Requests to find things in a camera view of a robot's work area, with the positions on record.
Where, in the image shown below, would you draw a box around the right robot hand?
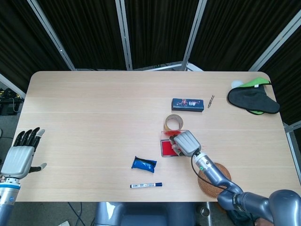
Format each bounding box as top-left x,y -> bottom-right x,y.
169,130 -> 202,157

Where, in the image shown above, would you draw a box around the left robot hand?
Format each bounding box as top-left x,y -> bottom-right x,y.
0,127 -> 48,179

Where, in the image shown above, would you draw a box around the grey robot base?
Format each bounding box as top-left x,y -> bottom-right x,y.
94,201 -> 209,226

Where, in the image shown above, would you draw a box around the red ink pad clear lid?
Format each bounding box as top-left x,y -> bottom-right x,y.
160,130 -> 189,158

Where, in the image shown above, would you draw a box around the dark blue decorated box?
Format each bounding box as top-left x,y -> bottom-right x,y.
171,98 -> 205,113

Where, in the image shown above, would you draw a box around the woven rattan coaster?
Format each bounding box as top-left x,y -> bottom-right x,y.
197,162 -> 232,197

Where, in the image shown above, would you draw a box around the blue foil packet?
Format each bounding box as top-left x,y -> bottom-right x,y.
131,155 -> 158,174

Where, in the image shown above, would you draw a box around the blue whiteboard marker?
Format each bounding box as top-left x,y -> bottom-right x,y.
129,182 -> 163,189

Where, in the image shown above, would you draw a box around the grey screen foot bars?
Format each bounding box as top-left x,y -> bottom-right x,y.
138,61 -> 204,72

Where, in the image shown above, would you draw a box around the black and green object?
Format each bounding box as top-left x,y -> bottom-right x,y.
227,84 -> 280,115

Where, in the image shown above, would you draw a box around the bright green cloth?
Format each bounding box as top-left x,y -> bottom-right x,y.
236,77 -> 272,116

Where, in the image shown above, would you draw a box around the dark curtain panel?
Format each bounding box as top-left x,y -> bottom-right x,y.
0,0 -> 71,95
260,30 -> 301,125
189,0 -> 301,71
124,0 -> 200,70
37,0 -> 127,71

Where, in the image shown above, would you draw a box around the floor equipment with cables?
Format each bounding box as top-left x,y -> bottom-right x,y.
0,88 -> 24,116

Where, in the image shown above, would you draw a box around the grey screen post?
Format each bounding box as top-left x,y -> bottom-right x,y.
248,10 -> 301,72
27,0 -> 76,71
283,122 -> 301,184
0,73 -> 26,98
115,0 -> 134,71
182,0 -> 207,71

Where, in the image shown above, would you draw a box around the floor cables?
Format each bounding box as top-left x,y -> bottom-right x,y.
68,202 -> 83,226

